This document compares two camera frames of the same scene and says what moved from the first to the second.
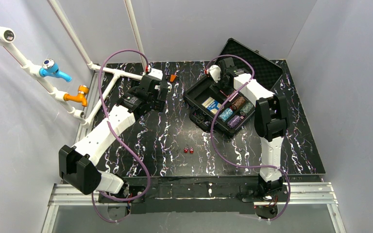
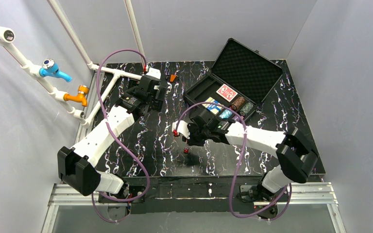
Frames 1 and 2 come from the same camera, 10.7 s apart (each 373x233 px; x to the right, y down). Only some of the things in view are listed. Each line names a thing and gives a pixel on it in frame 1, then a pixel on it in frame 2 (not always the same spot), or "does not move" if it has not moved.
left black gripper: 163,86 does not move
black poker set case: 211,107 does not move
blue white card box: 212,105 does not move
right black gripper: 224,80 → 192,130
